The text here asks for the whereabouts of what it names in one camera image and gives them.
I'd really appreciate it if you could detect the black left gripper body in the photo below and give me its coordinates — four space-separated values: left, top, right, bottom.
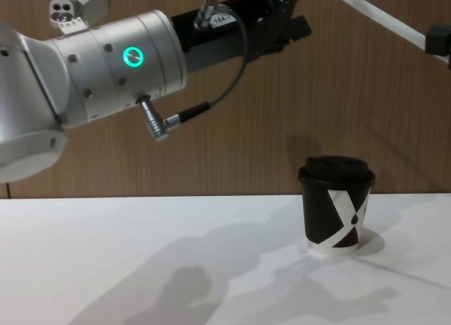
171 0 294 64

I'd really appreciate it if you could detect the white slanted bar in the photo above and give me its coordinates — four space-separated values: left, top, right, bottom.
323 0 451 63

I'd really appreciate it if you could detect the black block on bar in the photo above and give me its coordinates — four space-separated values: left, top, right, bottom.
424 24 451 56

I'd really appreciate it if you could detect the black plastic cup lid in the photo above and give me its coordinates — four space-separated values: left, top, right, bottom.
297 155 376 194

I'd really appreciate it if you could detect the black and white paper cup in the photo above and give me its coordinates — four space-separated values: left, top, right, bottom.
302 179 371 259

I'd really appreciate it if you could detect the thin dark gripper cable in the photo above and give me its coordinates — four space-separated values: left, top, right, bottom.
136 0 248 141

